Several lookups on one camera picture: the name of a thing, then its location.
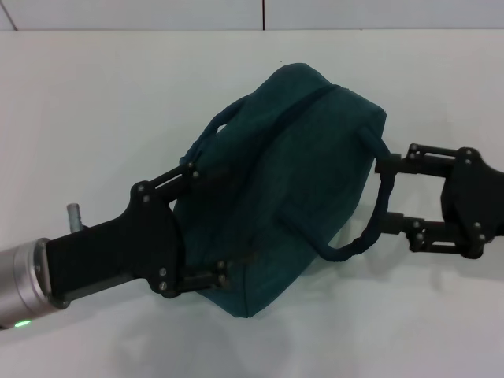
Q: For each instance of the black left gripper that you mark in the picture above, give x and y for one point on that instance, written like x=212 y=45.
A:
x=118 y=244

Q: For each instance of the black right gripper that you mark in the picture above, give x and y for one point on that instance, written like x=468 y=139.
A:
x=472 y=197

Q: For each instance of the dark teal fabric bag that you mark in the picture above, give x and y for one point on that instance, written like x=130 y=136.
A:
x=283 y=189

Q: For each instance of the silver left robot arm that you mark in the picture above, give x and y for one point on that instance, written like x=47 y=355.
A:
x=23 y=283

